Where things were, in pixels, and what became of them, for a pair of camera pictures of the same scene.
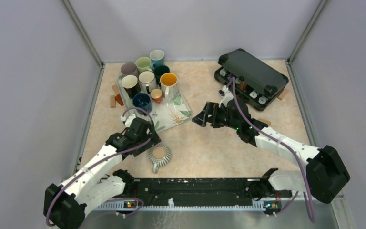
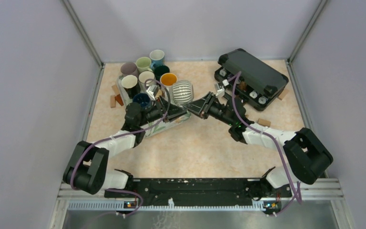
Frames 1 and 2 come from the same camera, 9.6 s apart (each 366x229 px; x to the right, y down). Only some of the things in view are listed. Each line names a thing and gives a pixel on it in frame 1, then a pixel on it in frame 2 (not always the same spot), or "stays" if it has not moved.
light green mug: (143, 64) stays
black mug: (131, 84) stays
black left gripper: (152, 139) → (173, 112)
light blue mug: (157, 57) stays
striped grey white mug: (159, 155) → (183, 92)
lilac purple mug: (129, 68) stays
